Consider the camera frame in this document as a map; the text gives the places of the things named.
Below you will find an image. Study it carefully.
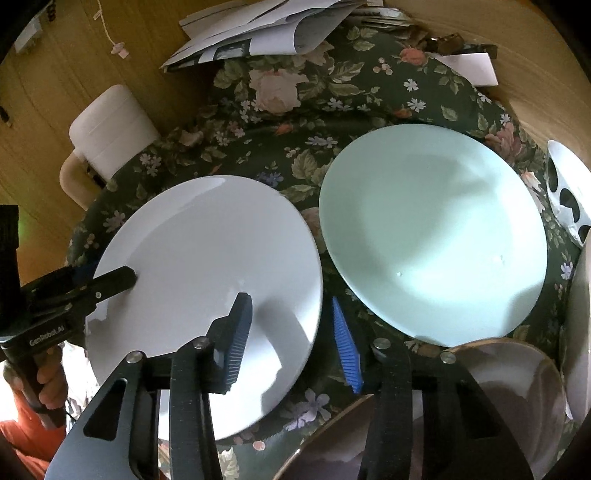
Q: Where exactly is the white plate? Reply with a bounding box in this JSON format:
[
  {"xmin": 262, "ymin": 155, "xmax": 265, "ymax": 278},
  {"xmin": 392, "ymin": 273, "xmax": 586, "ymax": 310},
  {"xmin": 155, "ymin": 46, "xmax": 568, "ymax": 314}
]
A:
[{"xmin": 85, "ymin": 174, "xmax": 324, "ymax": 441}]

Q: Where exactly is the person's left forearm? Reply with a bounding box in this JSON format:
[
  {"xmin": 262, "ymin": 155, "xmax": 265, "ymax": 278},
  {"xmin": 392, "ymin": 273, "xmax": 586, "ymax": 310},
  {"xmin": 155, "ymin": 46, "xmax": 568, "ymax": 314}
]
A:
[{"xmin": 0, "ymin": 392, "xmax": 70, "ymax": 467}]

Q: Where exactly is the stack of white papers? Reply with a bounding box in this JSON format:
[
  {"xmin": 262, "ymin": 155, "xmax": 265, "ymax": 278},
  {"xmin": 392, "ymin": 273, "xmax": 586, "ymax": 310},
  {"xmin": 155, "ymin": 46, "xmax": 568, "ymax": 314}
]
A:
[{"xmin": 161, "ymin": 0, "xmax": 370, "ymax": 72}]

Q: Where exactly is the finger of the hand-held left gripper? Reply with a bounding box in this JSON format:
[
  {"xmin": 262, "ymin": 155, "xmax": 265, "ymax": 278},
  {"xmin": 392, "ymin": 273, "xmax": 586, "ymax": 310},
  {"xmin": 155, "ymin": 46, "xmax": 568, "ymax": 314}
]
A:
[{"xmin": 69, "ymin": 266, "xmax": 138, "ymax": 303}]

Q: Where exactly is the white envelope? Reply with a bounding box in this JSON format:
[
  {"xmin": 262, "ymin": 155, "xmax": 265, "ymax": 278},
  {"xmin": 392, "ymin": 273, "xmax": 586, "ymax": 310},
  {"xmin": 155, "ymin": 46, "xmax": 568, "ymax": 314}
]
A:
[{"xmin": 436, "ymin": 52, "xmax": 500, "ymax": 87}]

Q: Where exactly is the dark brown object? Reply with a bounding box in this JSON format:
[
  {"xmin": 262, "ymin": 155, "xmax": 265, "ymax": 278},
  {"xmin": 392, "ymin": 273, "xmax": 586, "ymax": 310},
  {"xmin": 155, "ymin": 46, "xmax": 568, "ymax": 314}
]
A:
[{"xmin": 416, "ymin": 32, "xmax": 497, "ymax": 58}]

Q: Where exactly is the white jug with beige handle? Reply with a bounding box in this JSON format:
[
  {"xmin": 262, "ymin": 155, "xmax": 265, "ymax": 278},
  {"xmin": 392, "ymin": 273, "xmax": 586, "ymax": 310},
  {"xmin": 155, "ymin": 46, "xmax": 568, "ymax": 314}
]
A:
[{"xmin": 60, "ymin": 84, "xmax": 161, "ymax": 210}]

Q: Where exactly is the stack of printed papers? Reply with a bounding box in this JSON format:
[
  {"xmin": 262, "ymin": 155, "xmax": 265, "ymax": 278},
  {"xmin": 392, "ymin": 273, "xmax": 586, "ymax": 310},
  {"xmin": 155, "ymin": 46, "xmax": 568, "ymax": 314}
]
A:
[{"xmin": 355, "ymin": 0, "xmax": 419, "ymax": 31}]

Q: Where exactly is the mint green plate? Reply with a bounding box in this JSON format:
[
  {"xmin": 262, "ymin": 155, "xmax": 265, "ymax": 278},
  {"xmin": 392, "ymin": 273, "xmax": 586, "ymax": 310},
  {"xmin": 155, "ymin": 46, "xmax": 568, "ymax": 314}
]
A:
[{"xmin": 318, "ymin": 124, "xmax": 548, "ymax": 348}]

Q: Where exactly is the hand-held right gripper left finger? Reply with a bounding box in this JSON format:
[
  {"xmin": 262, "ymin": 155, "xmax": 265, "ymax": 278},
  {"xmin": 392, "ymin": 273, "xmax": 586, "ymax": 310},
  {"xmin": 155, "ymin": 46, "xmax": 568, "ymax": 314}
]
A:
[{"xmin": 44, "ymin": 292, "xmax": 254, "ymax": 480}]

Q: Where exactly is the white cable with connector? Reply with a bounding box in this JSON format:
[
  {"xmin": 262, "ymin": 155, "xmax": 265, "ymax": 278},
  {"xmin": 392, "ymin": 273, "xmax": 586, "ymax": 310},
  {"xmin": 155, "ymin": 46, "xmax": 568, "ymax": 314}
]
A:
[{"xmin": 95, "ymin": 0, "xmax": 132, "ymax": 59}]

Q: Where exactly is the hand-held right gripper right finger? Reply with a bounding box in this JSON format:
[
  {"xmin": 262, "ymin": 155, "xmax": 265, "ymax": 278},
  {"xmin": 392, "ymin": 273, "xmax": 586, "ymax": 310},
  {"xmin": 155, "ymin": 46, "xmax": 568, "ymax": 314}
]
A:
[{"xmin": 331, "ymin": 296, "xmax": 536, "ymax": 480}]

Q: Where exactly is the floral tablecloth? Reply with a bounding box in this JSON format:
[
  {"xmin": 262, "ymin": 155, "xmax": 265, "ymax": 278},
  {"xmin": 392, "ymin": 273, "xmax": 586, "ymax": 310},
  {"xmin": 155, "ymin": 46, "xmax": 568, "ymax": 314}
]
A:
[{"xmin": 67, "ymin": 21, "xmax": 591, "ymax": 480}]

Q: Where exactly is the white charger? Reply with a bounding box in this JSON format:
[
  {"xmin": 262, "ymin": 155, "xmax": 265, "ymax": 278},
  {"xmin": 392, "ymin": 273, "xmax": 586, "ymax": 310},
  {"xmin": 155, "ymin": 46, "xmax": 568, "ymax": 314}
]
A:
[{"xmin": 13, "ymin": 23, "xmax": 45, "ymax": 52}]

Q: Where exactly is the black spotted white bowl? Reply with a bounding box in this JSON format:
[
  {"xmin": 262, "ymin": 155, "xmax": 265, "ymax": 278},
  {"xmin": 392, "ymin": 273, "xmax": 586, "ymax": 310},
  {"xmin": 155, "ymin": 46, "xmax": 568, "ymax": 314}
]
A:
[{"xmin": 546, "ymin": 139, "xmax": 591, "ymax": 250}]

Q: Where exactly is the person's left hand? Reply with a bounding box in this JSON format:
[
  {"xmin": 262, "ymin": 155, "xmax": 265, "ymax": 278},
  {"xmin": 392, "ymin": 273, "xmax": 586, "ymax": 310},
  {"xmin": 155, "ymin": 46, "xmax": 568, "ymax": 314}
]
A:
[{"xmin": 4, "ymin": 350, "xmax": 71, "ymax": 416}]

